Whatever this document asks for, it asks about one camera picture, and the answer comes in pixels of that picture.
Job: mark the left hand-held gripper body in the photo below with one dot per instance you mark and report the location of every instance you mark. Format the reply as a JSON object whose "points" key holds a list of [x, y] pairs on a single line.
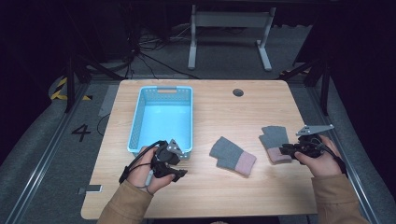
{"points": [[165, 157]]}

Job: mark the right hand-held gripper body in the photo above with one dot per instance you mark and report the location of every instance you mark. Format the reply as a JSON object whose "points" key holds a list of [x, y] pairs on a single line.
{"points": [[311, 146]]}

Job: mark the grey and pink knit glove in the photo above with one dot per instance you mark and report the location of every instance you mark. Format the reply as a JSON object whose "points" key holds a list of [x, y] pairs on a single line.
{"points": [[274, 137], [230, 154]]}

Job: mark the light blue plastic basket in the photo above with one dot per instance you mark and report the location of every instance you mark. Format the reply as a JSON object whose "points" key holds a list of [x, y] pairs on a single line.
{"points": [[162, 124]]}

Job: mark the person's right hand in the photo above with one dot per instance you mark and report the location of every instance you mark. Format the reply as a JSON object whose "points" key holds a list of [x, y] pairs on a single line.
{"points": [[325, 165]]}

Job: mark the person's left hand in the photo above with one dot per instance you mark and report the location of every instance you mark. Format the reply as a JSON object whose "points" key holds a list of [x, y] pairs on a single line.
{"points": [[140, 174]]}

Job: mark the black metal stand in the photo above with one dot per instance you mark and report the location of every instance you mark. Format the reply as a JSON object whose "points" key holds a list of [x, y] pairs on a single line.
{"points": [[70, 87], [325, 90]]}

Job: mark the round grey table grommet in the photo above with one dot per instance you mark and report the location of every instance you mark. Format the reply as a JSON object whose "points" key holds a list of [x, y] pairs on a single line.
{"points": [[238, 92]]}

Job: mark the grey floor tape strip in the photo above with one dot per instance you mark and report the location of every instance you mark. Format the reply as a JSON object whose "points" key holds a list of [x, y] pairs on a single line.
{"points": [[108, 101]]}

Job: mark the grey metal floor rail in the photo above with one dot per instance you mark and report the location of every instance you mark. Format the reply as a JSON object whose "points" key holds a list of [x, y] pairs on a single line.
{"points": [[345, 161], [46, 155]]}

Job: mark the grey metal desk frame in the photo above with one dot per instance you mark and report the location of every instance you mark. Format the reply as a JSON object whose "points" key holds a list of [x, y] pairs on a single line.
{"points": [[230, 19]]}

